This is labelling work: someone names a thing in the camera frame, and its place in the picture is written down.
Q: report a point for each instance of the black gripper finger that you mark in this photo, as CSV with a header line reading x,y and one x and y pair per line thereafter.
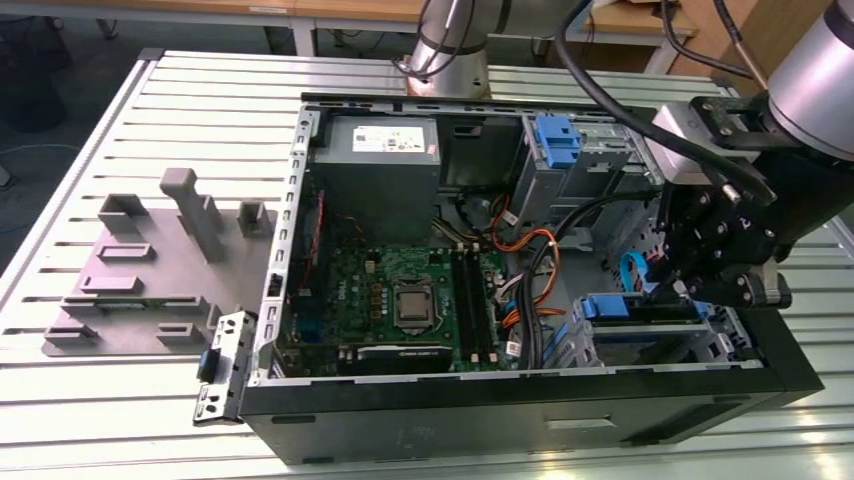
x,y
741,285
687,225

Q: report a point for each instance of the hard disk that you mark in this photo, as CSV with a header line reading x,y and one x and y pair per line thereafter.
x,y
607,307

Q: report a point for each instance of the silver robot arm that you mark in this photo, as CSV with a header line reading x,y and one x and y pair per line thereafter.
x,y
821,75

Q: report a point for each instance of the metal disk bay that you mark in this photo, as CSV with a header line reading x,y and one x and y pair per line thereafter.
x,y
654,328

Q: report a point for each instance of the metal drive cage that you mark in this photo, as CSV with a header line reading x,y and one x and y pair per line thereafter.
x,y
543,195

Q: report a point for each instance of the blue drive latch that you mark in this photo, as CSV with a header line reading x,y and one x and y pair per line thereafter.
x,y
556,145

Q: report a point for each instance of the black RAM slot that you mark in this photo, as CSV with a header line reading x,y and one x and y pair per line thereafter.
x,y
466,300
483,300

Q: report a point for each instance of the wooden cabinet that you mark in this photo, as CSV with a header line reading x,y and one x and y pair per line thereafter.
x,y
774,25

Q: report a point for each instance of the wooden desk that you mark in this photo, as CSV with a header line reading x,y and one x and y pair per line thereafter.
x,y
620,22

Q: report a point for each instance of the CPU socket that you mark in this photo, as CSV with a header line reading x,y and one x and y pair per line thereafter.
x,y
414,285

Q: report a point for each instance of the silver CPU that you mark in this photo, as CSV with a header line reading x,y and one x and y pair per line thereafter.
x,y
414,306

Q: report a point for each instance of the grey power supply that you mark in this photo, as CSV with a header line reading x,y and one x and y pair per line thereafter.
x,y
374,200

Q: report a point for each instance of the black PC case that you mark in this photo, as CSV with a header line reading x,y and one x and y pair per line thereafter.
x,y
467,415

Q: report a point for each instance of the black graphics card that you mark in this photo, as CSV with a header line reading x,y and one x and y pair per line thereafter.
x,y
407,359

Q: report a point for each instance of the green motherboard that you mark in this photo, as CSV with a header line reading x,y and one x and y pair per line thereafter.
x,y
360,280

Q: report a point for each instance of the grey parts rack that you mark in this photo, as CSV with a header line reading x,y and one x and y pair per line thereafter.
x,y
167,300

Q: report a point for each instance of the metal card retainer bracket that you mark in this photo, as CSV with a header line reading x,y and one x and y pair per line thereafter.
x,y
229,350

